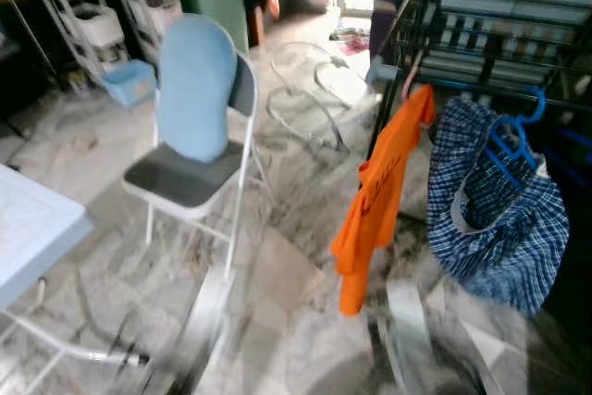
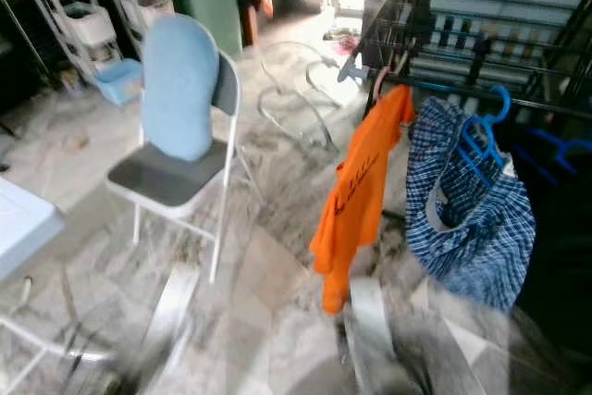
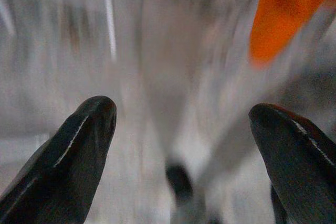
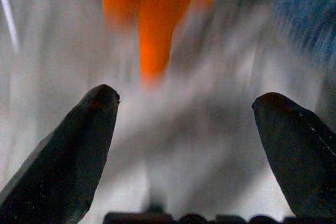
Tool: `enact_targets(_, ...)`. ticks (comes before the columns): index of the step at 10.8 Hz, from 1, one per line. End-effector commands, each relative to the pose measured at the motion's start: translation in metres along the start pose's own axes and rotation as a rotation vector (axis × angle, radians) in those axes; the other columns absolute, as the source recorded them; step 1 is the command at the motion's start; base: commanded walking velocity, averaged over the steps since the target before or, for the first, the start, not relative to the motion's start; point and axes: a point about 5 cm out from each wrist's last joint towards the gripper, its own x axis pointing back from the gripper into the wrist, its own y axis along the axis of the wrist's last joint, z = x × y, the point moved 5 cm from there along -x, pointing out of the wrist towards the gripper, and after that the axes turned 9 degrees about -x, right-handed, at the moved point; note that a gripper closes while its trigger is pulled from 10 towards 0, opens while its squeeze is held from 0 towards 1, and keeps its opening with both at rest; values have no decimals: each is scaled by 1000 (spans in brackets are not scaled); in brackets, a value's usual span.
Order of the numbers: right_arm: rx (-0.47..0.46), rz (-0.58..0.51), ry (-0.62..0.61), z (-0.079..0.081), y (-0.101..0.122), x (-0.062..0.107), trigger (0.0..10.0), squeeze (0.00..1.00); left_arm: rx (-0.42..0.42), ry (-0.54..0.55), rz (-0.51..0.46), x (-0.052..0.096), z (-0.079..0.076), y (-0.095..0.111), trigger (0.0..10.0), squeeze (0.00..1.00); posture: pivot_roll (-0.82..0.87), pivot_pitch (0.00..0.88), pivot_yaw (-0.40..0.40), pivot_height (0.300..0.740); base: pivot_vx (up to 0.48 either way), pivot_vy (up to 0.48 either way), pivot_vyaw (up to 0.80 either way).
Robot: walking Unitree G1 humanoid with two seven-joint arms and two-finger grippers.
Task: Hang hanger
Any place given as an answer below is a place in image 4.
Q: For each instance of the blue cloth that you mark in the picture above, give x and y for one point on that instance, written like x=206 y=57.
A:
x=309 y=3

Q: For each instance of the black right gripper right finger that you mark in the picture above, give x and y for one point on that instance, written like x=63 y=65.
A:
x=302 y=161

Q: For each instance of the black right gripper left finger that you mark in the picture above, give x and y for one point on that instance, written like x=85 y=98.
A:
x=57 y=171

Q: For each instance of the orange cloth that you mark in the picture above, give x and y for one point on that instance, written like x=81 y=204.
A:
x=152 y=24

